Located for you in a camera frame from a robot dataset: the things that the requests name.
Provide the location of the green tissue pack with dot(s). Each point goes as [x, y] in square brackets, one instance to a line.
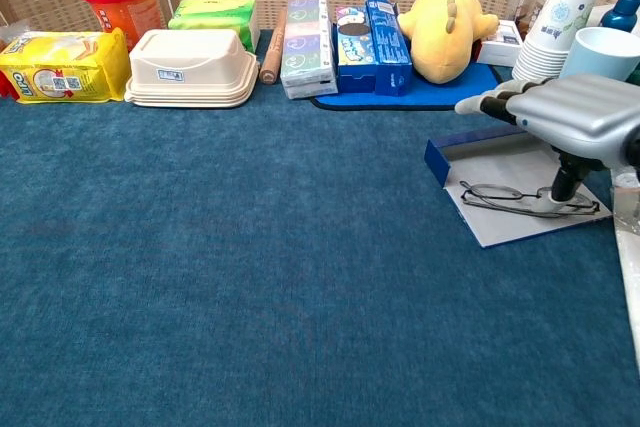
[215, 14]

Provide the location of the orange tub with red lid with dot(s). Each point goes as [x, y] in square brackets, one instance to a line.
[120, 2]

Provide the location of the yellow plush toy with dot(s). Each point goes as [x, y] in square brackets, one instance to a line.
[442, 32]

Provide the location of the stack of paper cups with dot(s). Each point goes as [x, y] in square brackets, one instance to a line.
[555, 17]

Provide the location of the dark blue small bottle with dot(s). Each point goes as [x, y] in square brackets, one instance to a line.
[622, 14]

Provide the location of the black wire-frame eyeglasses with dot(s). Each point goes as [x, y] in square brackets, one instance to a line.
[492, 193]

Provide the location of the dark blue open carton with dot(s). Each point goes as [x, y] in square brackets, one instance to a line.
[390, 47]

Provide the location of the blue cardboard glasses case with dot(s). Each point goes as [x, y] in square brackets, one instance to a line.
[500, 227]

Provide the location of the clear plastic container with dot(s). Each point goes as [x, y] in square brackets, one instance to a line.
[525, 7]

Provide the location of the blue sandwich cookie box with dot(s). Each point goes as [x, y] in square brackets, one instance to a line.
[355, 47]

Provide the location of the yellow biscuit pack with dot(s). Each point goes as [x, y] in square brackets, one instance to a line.
[65, 72]

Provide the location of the pastel pocket tissue multipack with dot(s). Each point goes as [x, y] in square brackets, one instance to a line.
[307, 47]

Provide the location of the beige plastic lunch box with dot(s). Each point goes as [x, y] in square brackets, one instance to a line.
[190, 67]

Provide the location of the blue cloth mat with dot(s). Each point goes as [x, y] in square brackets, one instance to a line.
[440, 94]

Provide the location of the canvas bag in clear plastic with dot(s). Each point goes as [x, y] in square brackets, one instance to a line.
[631, 257]

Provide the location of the light blue plastic mug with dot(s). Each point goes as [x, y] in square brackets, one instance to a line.
[600, 57]

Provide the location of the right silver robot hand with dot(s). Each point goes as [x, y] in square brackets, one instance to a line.
[585, 112]

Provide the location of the small white box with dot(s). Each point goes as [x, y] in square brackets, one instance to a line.
[500, 52]

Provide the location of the wooden rolling pin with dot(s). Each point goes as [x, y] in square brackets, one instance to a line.
[272, 62]

